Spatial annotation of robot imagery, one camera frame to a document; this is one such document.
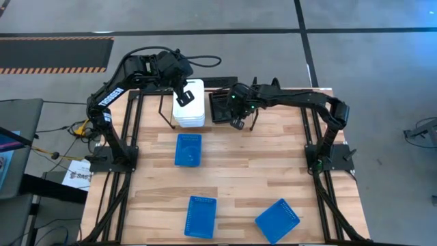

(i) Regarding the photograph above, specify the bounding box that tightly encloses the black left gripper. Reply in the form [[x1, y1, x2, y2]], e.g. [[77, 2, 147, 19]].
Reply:
[[157, 50, 196, 107]]

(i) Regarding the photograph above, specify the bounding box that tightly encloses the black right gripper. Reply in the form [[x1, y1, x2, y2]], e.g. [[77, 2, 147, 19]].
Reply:
[[227, 83, 261, 131]]

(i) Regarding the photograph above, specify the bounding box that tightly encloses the blue slotted plastic basket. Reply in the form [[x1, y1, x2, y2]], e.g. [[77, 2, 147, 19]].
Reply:
[[174, 133, 203, 168], [184, 195, 218, 239], [254, 198, 301, 245]]

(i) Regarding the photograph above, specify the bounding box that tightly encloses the white printed paper sheet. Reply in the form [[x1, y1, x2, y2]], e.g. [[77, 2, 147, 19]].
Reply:
[[61, 159, 92, 192]]

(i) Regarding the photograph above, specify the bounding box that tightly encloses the black orange-striped floor mat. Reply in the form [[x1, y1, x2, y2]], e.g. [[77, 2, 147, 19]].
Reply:
[[0, 36, 115, 75]]

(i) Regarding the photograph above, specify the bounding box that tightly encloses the grey desk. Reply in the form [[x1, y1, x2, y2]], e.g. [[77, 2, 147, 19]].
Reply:
[[0, 98, 44, 201]]

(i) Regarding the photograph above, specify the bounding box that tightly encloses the black desk beam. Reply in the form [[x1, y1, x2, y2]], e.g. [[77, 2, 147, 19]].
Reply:
[[20, 173, 89, 205]]

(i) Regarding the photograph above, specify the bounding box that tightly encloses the bluish flat display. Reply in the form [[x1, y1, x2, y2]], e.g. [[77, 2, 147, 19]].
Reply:
[[0, 131, 21, 191]]

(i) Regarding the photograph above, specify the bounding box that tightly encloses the grey floor stand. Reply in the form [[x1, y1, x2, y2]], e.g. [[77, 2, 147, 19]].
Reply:
[[404, 118, 437, 150]]

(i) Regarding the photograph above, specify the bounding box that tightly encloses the black aluminium table frame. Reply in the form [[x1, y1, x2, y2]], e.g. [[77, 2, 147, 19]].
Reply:
[[80, 87, 371, 245]]

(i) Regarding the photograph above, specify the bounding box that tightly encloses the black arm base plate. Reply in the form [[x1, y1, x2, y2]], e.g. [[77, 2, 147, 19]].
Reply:
[[89, 146, 139, 173], [305, 143, 356, 172]]

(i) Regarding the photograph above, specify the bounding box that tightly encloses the yellow cable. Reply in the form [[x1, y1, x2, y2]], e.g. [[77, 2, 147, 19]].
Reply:
[[73, 118, 90, 138]]

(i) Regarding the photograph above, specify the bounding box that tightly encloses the thick black rig post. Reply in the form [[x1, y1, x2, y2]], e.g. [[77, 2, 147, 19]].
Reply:
[[0, 124, 36, 148]]

